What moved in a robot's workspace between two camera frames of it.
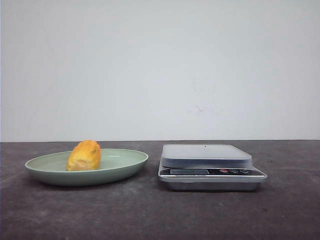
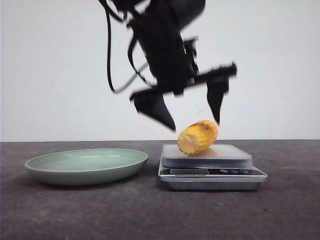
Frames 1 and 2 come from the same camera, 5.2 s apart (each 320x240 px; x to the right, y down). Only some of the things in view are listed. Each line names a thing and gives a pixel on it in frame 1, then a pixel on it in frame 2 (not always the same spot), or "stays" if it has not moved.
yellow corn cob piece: (85, 156) → (197, 137)
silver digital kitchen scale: (209, 167) stays
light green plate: (86, 164) stays
